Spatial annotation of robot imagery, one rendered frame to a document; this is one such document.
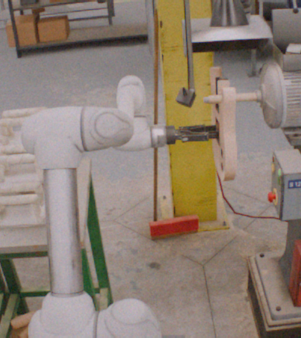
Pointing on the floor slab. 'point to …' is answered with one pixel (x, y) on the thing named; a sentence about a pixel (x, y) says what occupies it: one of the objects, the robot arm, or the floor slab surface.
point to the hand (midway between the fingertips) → (216, 131)
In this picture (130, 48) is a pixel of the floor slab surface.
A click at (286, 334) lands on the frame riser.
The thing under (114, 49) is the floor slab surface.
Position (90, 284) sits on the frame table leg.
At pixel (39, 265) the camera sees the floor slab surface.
